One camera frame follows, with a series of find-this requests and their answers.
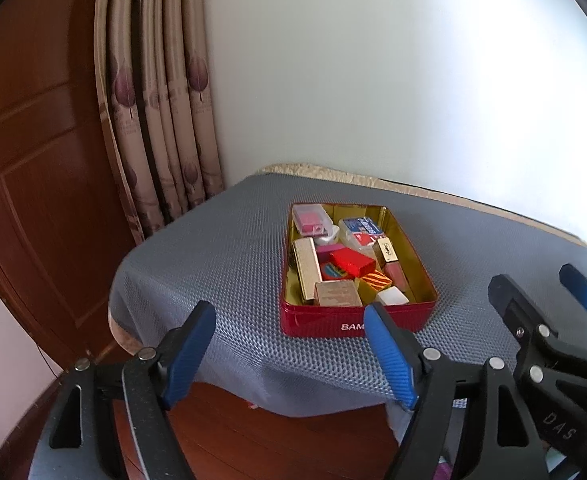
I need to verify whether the beige patterned curtain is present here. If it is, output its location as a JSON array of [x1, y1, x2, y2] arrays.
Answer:
[[94, 0, 225, 242]]

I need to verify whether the clear box of cards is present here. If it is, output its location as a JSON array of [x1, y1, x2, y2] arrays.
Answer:
[[338, 216, 387, 254]]

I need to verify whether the gold bar case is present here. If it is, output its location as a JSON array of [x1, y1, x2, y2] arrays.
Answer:
[[293, 237, 325, 306]]

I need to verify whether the pink bottle with gold cap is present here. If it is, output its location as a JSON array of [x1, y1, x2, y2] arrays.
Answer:
[[373, 238, 409, 292]]

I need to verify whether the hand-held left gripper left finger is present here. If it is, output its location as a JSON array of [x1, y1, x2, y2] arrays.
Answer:
[[31, 300, 218, 480]]

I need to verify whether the pink box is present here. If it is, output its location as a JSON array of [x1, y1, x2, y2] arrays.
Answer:
[[315, 243, 345, 262]]

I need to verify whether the yellow red-striped box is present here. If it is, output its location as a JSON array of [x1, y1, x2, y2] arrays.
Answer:
[[357, 269, 393, 292]]

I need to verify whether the brown cardboard box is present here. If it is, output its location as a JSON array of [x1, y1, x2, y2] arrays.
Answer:
[[314, 279, 363, 308]]

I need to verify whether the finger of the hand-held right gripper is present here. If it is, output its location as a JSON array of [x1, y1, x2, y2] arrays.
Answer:
[[487, 274, 587, 392], [558, 263, 587, 357]]

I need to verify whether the brown wooden door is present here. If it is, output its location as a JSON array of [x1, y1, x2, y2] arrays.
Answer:
[[0, 0, 147, 377]]

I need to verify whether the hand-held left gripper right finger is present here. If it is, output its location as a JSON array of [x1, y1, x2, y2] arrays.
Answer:
[[362, 302, 549, 480]]

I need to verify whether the white charger cube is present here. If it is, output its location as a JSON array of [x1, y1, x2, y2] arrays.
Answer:
[[375, 287, 411, 307]]

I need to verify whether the clear plastic box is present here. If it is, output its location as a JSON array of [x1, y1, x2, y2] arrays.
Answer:
[[293, 203, 335, 237]]

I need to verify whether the red tin box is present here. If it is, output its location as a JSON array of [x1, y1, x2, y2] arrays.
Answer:
[[279, 202, 439, 339]]

